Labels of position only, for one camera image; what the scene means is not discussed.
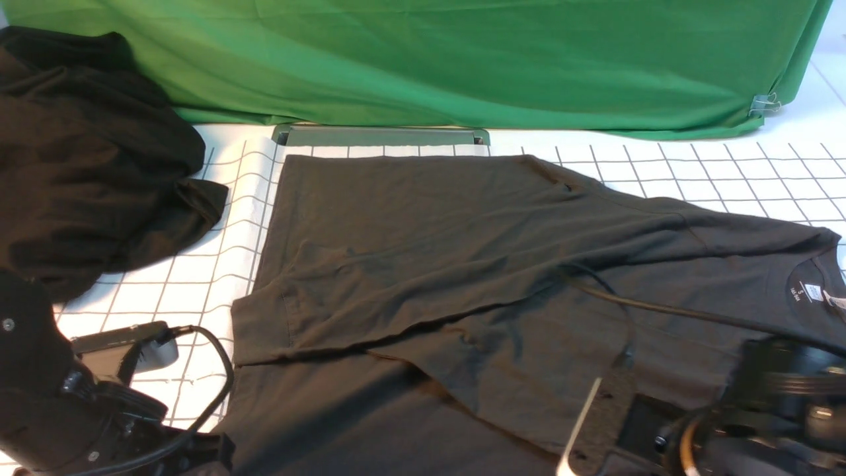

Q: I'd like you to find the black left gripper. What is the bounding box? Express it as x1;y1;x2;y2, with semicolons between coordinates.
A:
59;370;235;475

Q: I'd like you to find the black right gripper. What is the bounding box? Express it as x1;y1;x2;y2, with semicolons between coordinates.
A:
615;395;844;475

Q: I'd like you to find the gray long-sleeve top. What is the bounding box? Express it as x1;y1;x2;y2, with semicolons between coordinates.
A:
217;156;844;475

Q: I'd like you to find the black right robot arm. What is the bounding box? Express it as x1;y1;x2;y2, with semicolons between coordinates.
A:
605;338;844;475

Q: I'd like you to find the white grid paper mat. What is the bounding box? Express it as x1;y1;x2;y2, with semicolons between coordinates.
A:
54;141;844;434

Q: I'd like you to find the black crumpled garment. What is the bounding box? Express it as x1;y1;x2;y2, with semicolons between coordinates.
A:
1;26;229;303

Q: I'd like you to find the metal binder clip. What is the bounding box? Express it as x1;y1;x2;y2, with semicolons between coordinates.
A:
748;93;782;118

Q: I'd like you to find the green backdrop cloth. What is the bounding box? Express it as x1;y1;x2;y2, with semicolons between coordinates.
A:
2;1;831;141

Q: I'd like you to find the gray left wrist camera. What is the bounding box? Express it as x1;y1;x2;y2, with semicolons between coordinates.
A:
71;321;178;385

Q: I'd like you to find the white cable tie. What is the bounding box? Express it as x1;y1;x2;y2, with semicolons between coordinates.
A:
555;377;603;476

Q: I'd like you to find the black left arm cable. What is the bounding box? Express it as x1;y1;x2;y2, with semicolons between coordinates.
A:
66;324;235;476

